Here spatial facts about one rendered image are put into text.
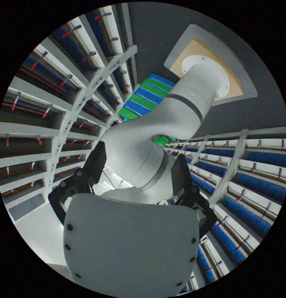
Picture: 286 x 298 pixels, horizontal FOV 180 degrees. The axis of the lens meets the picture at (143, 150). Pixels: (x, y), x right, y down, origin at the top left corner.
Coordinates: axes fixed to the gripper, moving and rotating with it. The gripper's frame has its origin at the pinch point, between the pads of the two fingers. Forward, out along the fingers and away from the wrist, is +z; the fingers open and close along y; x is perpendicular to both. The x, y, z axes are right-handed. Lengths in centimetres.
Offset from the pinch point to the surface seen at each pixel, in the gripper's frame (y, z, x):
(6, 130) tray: -59, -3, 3
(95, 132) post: -57, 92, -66
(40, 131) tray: -57, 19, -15
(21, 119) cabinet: -77, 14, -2
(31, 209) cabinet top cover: -93, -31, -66
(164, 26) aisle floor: 1, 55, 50
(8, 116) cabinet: -77, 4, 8
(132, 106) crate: -11, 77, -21
